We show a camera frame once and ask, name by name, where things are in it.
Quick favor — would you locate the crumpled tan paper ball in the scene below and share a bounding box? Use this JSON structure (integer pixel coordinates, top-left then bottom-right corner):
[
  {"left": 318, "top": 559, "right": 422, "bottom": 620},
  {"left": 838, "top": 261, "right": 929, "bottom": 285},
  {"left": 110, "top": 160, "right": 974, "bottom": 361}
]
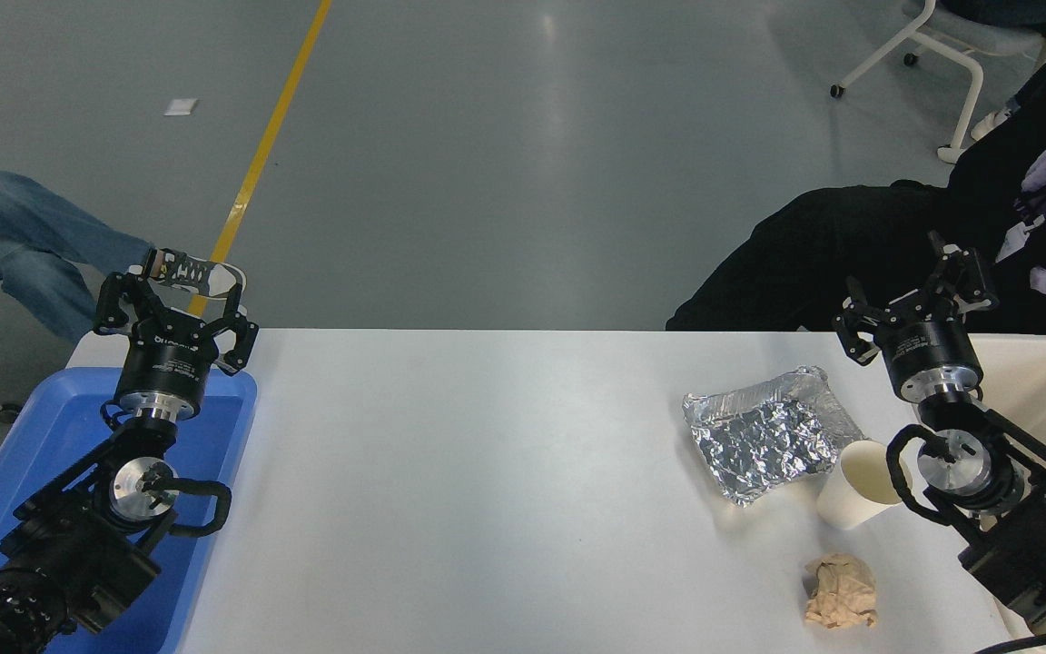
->
[{"left": 803, "top": 553, "right": 879, "bottom": 629}]

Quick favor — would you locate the blue plastic tray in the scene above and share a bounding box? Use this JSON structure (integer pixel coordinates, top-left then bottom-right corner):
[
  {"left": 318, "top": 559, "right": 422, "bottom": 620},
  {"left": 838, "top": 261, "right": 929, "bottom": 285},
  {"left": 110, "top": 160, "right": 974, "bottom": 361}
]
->
[{"left": 0, "top": 366, "right": 259, "bottom": 654}]

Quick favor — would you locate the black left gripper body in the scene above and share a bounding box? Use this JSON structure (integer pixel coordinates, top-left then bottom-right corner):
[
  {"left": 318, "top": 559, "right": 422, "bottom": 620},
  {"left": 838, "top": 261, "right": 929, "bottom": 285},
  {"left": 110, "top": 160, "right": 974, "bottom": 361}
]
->
[{"left": 114, "top": 312, "right": 224, "bottom": 411}]

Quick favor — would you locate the crumpled silver foil tray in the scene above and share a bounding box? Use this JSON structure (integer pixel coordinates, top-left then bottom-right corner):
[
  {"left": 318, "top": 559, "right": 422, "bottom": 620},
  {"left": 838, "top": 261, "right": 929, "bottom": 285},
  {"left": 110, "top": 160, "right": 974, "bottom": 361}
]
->
[{"left": 682, "top": 365, "right": 867, "bottom": 508}]

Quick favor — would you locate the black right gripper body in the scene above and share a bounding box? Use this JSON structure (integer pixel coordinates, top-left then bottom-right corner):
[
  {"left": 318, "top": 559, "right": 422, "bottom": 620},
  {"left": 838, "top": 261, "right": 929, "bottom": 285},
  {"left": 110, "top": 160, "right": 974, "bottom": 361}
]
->
[{"left": 875, "top": 302, "right": 980, "bottom": 389}]

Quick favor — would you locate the person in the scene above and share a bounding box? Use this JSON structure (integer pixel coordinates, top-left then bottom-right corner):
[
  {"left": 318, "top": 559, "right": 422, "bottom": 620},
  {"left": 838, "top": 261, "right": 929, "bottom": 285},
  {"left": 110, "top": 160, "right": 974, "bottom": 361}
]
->
[
  {"left": 666, "top": 18, "right": 1046, "bottom": 351},
  {"left": 0, "top": 159, "right": 156, "bottom": 344}
]

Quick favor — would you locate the white frame wheeled chair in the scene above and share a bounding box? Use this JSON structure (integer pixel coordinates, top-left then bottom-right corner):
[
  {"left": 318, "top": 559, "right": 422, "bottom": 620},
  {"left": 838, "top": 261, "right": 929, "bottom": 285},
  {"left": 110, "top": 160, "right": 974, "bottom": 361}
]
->
[{"left": 830, "top": 0, "right": 1046, "bottom": 164}]

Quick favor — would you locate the white paper cup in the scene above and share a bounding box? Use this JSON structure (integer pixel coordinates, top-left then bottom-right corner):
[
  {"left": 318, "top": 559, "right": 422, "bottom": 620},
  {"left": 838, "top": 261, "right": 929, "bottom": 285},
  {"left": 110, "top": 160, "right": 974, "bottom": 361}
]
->
[{"left": 816, "top": 440, "right": 913, "bottom": 530}]

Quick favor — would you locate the plain white shoe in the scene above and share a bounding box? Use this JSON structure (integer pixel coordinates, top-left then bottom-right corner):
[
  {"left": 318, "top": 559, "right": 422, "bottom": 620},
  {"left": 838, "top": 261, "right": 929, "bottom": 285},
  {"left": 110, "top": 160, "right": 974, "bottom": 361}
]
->
[{"left": 971, "top": 98, "right": 1023, "bottom": 142}]

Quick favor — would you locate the patterned black white shoe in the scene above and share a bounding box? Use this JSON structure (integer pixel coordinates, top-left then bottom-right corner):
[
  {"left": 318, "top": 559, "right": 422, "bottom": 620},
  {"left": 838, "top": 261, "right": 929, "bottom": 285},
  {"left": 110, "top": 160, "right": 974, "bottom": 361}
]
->
[{"left": 143, "top": 247, "right": 248, "bottom": 301}]

